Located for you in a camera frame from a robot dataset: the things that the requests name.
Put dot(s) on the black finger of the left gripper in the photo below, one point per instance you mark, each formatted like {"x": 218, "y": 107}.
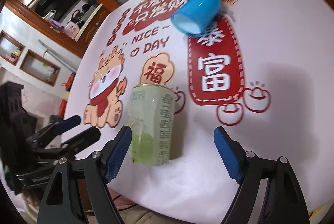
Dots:
{"x": 48, "y": 133}
{"x": 74, "y": 145}

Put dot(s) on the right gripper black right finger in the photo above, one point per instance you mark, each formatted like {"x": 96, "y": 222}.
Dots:
{"x": 283, "y": 202}

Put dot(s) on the blue plastic cup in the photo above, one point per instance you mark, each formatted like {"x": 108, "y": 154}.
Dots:
{"x": 195, "y": 15}

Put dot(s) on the green milk tea cup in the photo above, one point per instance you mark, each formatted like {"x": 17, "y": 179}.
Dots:
{"x": 151, "y": 116}

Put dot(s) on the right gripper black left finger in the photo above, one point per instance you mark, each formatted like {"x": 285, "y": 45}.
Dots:
{"x": 61, "y": 202}

